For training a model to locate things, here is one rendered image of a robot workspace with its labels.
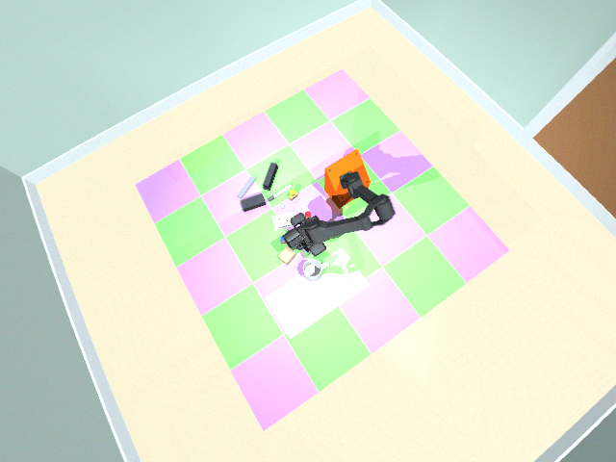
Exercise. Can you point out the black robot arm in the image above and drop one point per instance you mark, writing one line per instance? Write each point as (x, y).
(316, 231)

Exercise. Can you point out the white card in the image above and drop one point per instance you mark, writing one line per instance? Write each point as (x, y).
(282, 221)

